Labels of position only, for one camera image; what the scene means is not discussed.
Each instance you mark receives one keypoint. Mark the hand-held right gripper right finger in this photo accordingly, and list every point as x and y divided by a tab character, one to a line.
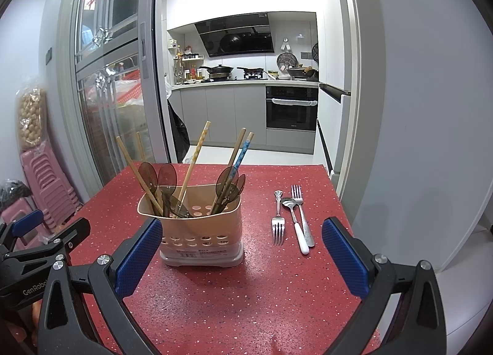
342	258

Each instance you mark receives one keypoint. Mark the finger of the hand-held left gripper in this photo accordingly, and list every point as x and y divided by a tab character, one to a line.
77	230
27	220

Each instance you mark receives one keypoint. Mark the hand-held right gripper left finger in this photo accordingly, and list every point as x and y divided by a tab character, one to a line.
138	258

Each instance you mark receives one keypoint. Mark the beige cutlery holder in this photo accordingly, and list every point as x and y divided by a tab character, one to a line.
200	251

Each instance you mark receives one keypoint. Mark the dark translucent plastic spoon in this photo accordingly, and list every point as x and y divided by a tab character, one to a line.
148	176
241	183
226	181
167	178

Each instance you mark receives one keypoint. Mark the wooden utensils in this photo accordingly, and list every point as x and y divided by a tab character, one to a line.
133	166

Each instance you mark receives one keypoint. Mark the pale patterned chopstick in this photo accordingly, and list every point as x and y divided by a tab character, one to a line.
196	158

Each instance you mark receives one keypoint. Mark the blue patterned chopstick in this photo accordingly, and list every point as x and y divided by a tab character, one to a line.
243	151

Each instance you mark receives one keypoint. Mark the person's left hand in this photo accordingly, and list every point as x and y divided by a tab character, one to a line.
17	334

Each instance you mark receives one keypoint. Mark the single pink stool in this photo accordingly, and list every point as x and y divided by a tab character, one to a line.
15	218

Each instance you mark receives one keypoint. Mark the dark crumpled bag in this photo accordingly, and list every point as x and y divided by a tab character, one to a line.
13	191

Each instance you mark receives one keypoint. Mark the stack of pink stools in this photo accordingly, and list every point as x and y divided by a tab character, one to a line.
46	185

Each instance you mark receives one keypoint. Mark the plain metal fork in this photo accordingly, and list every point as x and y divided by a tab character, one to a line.
296	193

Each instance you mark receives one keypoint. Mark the clear bag of nuts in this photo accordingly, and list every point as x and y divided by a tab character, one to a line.
32	116

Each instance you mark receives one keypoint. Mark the black garbage bag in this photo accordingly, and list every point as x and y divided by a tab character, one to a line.
178	131

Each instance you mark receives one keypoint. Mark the black built-in oven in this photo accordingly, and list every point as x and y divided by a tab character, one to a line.
290	110

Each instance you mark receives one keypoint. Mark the sliding glass door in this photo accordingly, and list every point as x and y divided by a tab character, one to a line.
111	70

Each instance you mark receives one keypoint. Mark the grey kitchen cabinet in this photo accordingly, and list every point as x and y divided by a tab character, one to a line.
215	112

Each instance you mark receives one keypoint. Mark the wok with food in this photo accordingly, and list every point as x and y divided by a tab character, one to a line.
302	72

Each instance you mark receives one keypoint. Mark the spice rack with bottles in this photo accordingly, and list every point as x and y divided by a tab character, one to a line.
187	66

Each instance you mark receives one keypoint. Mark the black wok with lid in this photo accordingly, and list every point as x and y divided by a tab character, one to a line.
217	69

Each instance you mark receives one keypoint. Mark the black frying pan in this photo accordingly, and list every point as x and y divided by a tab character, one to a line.
252	70

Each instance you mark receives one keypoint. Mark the black range hood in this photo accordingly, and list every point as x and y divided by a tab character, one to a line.
235	35

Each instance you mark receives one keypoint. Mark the white wall hook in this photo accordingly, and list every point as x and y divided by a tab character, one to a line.
285	45

